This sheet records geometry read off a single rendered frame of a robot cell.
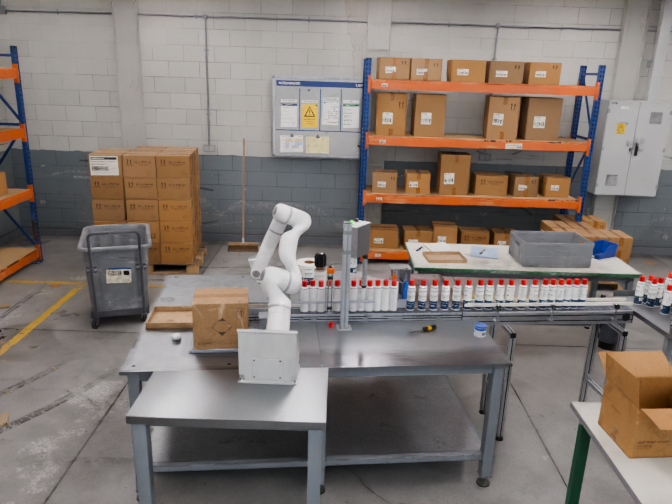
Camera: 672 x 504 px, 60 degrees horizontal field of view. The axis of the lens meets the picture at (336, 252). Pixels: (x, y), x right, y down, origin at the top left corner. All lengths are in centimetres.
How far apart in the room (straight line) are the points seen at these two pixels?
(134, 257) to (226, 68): 337
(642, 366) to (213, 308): 216
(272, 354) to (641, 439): 169
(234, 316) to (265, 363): 41
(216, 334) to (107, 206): 397
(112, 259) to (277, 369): 291
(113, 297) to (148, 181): 168
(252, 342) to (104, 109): 602
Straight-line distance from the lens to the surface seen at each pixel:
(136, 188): 693
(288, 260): 322
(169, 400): 295
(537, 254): 520
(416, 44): 800
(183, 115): 822
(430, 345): 349
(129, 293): 571
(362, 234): 346
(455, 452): 370
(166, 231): 698
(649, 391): 318
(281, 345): 292
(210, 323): 328
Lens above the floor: 234
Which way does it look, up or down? 17 degrees down
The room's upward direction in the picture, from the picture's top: 2 degrees clockwise
